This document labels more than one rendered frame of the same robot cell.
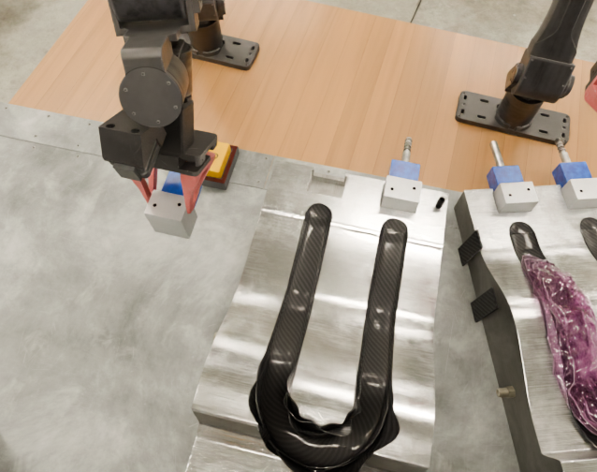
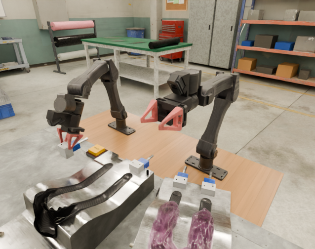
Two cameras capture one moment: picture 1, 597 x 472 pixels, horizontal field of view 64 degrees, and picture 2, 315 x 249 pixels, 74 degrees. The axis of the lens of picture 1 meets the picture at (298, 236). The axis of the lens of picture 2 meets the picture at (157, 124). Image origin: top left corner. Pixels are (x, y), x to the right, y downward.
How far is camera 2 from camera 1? 53 cm
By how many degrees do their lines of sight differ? 38
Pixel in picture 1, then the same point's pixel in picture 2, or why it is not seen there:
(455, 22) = not seen: hidden behind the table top
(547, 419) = not seen: outside the picture
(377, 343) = (94, 202)
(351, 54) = (162, 139)
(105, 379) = (19, 196)
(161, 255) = (64, 170)
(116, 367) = not seen: hidden behind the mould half
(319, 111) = (140, 149)
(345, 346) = (82, 197)
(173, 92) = (64, 103)
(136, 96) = (57, 103)
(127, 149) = (50, 115)
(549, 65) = (205, 142)
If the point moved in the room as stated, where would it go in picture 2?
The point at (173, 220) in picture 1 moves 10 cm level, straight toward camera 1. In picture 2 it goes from (62, 148) to (54, 164)
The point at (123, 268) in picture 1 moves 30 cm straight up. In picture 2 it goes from (51, 170) to (33, 112)
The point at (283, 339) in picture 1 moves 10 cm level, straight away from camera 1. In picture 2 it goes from (66, 189) to (83, 171)
